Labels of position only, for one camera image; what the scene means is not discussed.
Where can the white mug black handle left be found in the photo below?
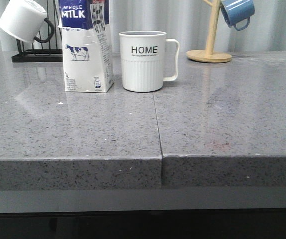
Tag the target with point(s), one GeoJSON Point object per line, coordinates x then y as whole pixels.
{"type": "Point", "coordinates": [23, 19]}

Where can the white HOME ribbed cup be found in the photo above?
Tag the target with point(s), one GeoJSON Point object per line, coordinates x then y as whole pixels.
{"type": "Point", "coordinates": [142, 56]}

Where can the blue white milk carton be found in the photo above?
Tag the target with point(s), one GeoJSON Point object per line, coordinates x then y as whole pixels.
{"type": "Point", "coordinates": [86, 45]}

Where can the blue enamel mug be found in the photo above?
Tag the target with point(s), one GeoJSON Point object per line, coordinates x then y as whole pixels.
{"type": "Point", "coordinates": [235, 11]}

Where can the wooden mug tree stand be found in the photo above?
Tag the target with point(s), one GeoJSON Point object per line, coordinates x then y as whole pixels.
{"type": "Point", "coordinates": [209, 55]}

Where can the black wire mug rack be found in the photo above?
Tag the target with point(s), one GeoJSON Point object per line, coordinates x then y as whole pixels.
{"type": "Point", "coordinates": [43, 52]}

